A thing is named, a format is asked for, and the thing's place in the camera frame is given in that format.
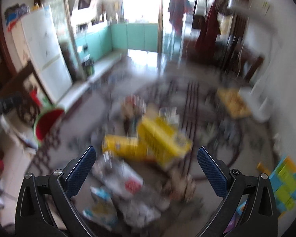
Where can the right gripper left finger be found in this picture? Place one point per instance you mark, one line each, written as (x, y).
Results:
(33, 216)

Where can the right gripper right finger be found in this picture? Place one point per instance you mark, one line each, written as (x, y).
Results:
(259, 216)

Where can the long yellow medicine box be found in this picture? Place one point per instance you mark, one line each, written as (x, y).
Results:
(167, 144)

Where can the orange yellow snack box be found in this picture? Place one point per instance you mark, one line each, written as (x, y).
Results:
(126, 147)

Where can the black kitchen trash bin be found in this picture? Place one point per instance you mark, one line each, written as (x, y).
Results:
(88, 67)

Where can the teal kitchen cabinets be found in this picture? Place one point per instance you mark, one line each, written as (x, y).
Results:
(103, 38)

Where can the blue green colourful box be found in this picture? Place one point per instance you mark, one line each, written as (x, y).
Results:
(283, 181)

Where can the blue white printed packet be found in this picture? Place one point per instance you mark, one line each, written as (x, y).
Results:
(103, 211)

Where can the white red printed packet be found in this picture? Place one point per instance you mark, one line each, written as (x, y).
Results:
(117, 175)

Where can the red bin green rim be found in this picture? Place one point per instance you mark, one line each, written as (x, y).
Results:
(45, 121)

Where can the white desk lamp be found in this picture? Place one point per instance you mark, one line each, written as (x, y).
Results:
(255, 98)

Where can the crumpled red white wrapper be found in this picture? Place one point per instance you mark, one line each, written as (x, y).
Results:
(132, 108)

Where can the wooden chair far side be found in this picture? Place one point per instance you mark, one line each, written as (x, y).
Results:
(243, 61)

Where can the white refrigerator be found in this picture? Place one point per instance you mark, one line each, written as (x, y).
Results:
(35, 40)

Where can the dark red hanging garment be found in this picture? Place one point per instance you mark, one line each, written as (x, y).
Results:
(205, 43)

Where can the plaid hanging cloth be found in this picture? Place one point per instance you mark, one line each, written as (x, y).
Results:
(177, 8)

